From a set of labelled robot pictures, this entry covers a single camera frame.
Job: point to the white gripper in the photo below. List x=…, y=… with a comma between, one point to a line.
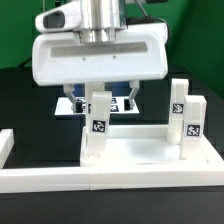
x=138, y=53

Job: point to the white desk top tray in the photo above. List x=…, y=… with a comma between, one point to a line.
x=130, y=145

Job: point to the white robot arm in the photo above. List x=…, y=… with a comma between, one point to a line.
x=90, y=41

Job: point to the white L-shaped corner fence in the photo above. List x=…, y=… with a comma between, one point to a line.
x=102, y=177

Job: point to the white marker base plate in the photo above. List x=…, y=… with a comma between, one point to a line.
x=64, y=107

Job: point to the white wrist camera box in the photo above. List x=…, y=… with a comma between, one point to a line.
x=63, y=18

